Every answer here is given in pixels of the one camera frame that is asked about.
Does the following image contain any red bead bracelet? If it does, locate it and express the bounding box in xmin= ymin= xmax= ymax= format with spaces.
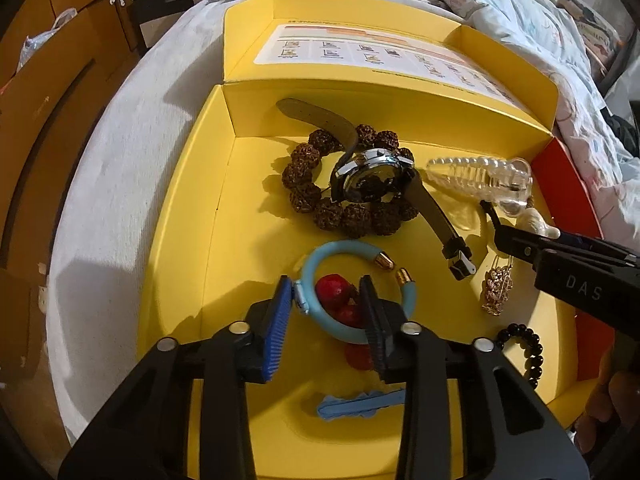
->
xmin=315 ymin=274 xmax=375 ymax=372

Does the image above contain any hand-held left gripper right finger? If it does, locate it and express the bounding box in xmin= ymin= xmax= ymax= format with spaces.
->
xmin=357 ymin=275 xmax=591 ymax=480

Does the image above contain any wristwatch with brown strap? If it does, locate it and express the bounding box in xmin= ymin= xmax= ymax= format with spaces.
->
xmin=276 ymin=98 xmax=475 ymax=281

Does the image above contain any cream shell pendant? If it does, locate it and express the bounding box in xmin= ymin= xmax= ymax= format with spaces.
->
xmin=517 ymin=206 xmax=562 ymax=240

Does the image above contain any person's right hand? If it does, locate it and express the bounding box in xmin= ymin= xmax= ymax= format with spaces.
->
xmin=574 ymin=347 xmax=640 ymax=443

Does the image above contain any black bead bracelet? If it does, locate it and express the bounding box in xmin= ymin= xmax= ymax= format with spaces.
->
xmin=494 ymin=324 xmax=545 ymax=390

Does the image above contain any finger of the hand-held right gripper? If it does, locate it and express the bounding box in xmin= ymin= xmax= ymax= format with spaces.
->
xmin=552 ymin=229 xmax=640 ymax=263
xmin=494 ymin=224 xmax=551 ymax=265

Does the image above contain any blue hair clip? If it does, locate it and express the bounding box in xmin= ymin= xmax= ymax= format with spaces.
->
xmin=317 ymin=389 xmax=407 ymax=421

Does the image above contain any wooden cabinet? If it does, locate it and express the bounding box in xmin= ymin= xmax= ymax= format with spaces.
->
xmin=0 ymin=0 xmax=196 ymax=391

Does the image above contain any patterned pillow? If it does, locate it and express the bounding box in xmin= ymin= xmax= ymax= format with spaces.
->
xmin=557 ymin=0 xmax=626 ymax=76

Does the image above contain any yellow cardboard box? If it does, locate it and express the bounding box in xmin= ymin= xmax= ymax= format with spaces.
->
xmin=135 ymin=0 xmax=608 ymax=480

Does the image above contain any dark nightstand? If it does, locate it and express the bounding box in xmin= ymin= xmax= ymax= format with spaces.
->
xmin=129 ymin=0 xmax=196 ymax=51

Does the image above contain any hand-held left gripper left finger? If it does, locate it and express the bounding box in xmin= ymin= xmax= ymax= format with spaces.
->
xmin=57 ymin=275 xmax=296 ymax=480

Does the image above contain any brown rudraksha bead bracelet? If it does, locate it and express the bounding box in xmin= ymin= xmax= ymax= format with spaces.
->
xmin=281 ymin=127 xmax=421 ymax=238

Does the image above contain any pastel printed duvet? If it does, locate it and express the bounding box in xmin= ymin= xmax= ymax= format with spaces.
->
xmin=190 ymin=0 xmax=640 ymax=241

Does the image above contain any light blue bangle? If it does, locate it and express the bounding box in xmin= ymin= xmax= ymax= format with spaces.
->
xmin=299 ymin=241 xmax=418 ymax=345

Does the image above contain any white plastic bag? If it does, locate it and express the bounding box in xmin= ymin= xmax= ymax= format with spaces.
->
xmin=17 ymin=8 xmax=78 ymax=73

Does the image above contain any clear plastic hair claw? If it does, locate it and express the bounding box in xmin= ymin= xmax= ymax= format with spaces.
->
xmin=425 ymin=155 xmax=533 ymax=218

